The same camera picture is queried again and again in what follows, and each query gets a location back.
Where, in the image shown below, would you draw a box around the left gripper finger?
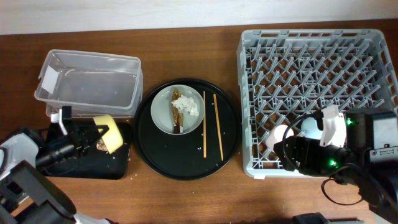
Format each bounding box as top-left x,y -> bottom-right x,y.
77,124 -> 109,136
79,134 -> 102,156

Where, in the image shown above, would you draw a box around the yellow bowl with food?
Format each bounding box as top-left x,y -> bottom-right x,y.
93,114 -> 124,154

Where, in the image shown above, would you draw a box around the pink cup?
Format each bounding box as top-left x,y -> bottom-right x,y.
265,124 -> 288,151

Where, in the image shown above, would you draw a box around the light blue cup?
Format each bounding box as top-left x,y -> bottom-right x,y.
301,117 -> 322,140

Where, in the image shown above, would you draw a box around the grey plate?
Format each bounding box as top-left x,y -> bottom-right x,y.
150,85 -> 205,135

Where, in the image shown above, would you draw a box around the wooden chopstick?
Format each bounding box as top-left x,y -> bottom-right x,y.
203,91 -> 207,158
213,94 -> 224,162

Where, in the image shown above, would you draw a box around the white napkin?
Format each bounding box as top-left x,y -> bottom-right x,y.
171,95 -> 199,116

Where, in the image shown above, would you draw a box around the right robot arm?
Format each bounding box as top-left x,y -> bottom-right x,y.
274,105 -> 397,223

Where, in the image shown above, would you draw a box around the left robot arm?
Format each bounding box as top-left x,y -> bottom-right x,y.
1,125 -> 110,224

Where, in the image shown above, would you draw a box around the grey dishwasher rack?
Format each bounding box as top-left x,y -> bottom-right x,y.
237,29 -> 397,179

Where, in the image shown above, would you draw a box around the rice and shell scraps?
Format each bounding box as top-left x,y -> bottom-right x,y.
96,139 -> 108,152

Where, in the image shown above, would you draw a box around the black rectangular tray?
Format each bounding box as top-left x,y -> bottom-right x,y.
36,123 -> 132,180

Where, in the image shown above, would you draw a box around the clear plastic bin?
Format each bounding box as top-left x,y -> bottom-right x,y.
34,49 -> 143,117

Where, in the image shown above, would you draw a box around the black round tray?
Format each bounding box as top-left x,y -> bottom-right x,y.
133,78 -> 242,180

